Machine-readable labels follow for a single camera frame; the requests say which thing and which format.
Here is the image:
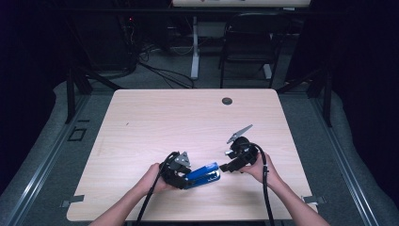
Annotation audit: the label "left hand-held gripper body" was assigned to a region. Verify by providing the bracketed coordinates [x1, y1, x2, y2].
[159, 151, 192, 190]

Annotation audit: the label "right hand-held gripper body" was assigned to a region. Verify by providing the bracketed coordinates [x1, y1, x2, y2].
[226, 124, 260, 166]

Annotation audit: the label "blue stapler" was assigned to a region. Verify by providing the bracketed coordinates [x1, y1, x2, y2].
[183, 161, 221, 190]

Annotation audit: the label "person's left hand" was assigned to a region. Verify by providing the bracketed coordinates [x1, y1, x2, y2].
[137, 162, 176, 196]

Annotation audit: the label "person's right hand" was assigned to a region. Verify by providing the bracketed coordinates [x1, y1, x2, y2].
[239, 153, 280, 188]

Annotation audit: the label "black metal stand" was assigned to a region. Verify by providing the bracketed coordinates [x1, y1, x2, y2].
[64, 66, 123, 124]
[276, 69, 333, 128]

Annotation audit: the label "black chair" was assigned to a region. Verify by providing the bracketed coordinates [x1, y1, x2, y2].
[218, 12, 294, 89]

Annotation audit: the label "white desk leg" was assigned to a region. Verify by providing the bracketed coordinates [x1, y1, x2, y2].
[190, 15, 201, 81]

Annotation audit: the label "light wooden desk top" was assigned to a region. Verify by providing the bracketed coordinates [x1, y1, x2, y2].
[171, 0, 311, 8]

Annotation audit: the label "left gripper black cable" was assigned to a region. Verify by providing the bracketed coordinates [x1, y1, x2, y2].
[135, 151, 181, 226]

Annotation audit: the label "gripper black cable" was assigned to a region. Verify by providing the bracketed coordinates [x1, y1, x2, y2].
[247, 142, 276, 226]
[135, 151, 181, 226]

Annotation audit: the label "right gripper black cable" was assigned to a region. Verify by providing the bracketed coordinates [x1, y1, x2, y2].
[247, 142, 276, 226]

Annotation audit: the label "black floor cables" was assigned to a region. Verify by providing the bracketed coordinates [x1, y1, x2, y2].
[136, 43, 196, 89]

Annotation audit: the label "aluminium floor rail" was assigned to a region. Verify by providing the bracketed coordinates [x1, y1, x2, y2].
[310, 93, 381, 226]
[5, 93, 92, 226]

